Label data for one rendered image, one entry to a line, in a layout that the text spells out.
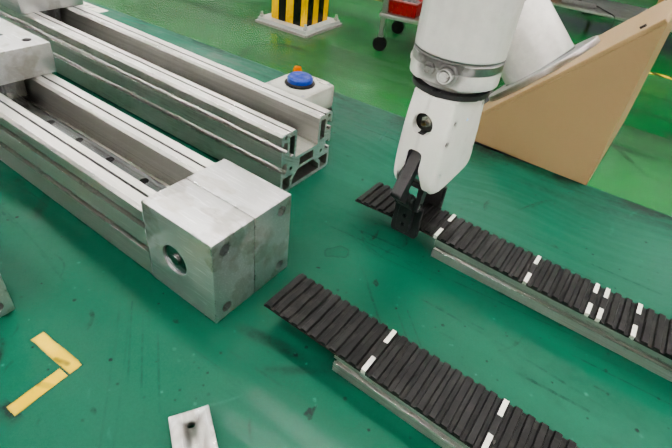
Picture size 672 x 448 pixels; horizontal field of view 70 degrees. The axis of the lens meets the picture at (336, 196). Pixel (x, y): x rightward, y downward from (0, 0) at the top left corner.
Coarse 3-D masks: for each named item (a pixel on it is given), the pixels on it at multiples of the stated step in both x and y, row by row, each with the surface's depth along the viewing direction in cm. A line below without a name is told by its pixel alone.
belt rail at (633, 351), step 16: (432, 256) 54; (448, 256) 53; (464, 256) 51; (464, 272) 52; (480, 272) 51; (496, 272) 50; (496, 288) 51; (512, 288) 50; (528, 288) 48; (528, 304) 49; (544, 304) 49; (560, 304) 47; (560, 320) 48; (576, 320) 47; (592, 320) 46; (592, 336) 46; (608, 336) 46; (624, 336) 44; (624, 352) 45; (640, 352) 45; (656, 352) 43; (656, 368) 44
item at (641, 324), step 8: (640, 304) 46; (632, 312) 46; (640, 312) 46; (648, 312) 46; (632, 320) 45; (640, 320) 45; (648, 320) 45; (632, 328) 44; (640, 328) 44; (648, 328) 44; (632, 336) 43; (640, 336) 43; (648, 336) 43; (648, 344) 43
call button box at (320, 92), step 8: (272, 80) 74; (280, 80) 75; (320, 80) 76; (280, 88) 72; (288, 88) 73; (296, 88) 73; (304, 88) 73; (312, 88) 74; (320, 88) 74; (328, 88) 75; (304, 96) 71; (312, 96) 72; (320, 96) 74; (328, 96) 75; (320, 104) 74; (328, 104) 76
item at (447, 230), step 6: (450, 216) 55; (456, 216) 55; (444, 222) 54; (450, 222) 54; (456, 222) 54; (462, 222) 54; (438, 228) 53; (444, 228) 53; (450, 228) 53; (456, 228) 53; (432, 234) 52; (438, 234) 52; (444, 234) 52; (450, 234) 52; (438, 240) 52; (444, 240) 51
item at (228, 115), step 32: (32, 32) 81; (64, 32) 75; (96, 32) 83; (128, 32) 78; (64, 64) 79; (96, 64) 73; (128, 64) 68; (160, 64) 76; (192, 64) 71; (128, 96) 72; (160, 96) 67; (192, 96) 62; (224, 96) 70; (256, 96) 66; (288, 96) 64; (192, 128) 66; (224, 128) 61; (256, 128) 58; (288, 128) 57; (320, 128) 62; (256, 160) 61; (288, 160) 59; (320, 160) 67
